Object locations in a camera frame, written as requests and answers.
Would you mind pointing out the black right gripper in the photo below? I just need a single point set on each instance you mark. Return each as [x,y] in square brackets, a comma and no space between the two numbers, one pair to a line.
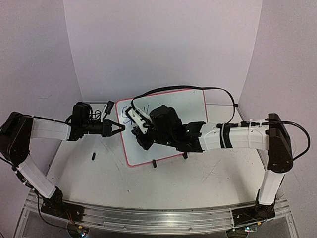
[145,145]

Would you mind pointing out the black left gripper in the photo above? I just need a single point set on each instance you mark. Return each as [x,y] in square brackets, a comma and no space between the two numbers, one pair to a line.
[107,129]

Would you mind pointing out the pink framed whiteboard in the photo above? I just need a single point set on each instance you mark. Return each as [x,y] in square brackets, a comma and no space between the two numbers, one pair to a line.
[190,106]

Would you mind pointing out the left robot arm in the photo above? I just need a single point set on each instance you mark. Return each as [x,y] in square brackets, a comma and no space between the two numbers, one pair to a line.
[19,129]

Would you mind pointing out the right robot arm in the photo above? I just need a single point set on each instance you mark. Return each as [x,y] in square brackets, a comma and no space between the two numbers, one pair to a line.
[163,126]

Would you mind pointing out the left black whiteboard stand clip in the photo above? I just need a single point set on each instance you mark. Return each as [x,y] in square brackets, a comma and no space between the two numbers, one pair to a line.
[154,163]

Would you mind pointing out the black whiteboard stand clip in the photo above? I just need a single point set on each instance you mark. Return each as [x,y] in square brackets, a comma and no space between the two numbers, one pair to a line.
[185,155]
[154,163]

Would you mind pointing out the right black whiteboard stand clip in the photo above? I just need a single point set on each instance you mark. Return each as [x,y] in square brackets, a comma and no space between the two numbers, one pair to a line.
[185,155]

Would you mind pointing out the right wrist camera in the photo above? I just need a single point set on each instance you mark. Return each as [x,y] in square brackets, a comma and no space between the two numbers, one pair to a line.
[139,117]

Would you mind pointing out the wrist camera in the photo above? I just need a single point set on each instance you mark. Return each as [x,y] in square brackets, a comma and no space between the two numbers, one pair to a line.
[106,110]
[139,117]

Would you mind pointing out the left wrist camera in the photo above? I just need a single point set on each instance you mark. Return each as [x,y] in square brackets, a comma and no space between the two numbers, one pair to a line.
[106,110]

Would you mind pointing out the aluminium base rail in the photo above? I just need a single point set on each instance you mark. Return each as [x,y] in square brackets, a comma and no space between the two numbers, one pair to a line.
[159,222]

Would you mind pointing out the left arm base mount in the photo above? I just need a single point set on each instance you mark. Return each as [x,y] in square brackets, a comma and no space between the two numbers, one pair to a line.
[55,206]

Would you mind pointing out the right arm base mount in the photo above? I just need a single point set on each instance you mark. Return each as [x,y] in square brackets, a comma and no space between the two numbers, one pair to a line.
[252,214]

